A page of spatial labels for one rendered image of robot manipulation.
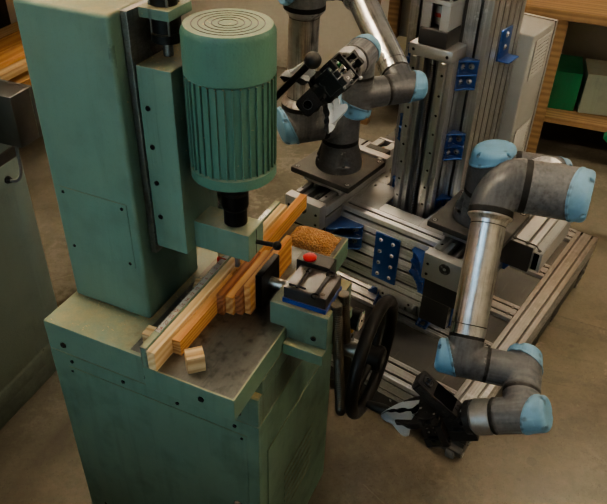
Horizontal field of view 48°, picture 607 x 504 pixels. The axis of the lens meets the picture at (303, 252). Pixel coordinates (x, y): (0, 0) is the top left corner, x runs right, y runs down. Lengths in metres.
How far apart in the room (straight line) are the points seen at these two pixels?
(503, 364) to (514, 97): 1.07
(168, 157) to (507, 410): 0.84
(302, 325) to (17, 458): 1.34
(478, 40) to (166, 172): 0.99
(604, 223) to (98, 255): 2.75
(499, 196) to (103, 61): 0.83
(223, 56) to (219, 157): 0.20
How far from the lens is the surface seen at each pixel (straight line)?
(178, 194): 1.45
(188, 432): 1.70
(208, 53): 1.24
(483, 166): 1.92
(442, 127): 2.07
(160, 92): 1.36
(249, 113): 1.29
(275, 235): 1.71
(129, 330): 1.66
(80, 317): 1.73
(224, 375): 1.39
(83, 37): 1.37
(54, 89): 1.47
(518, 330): 2.61
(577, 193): 1.52
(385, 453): 2.42
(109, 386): 1.75
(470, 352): 1.48
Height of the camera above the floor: 1.91
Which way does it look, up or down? 37 degrees down
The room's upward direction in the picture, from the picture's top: 2 degrees clockwise
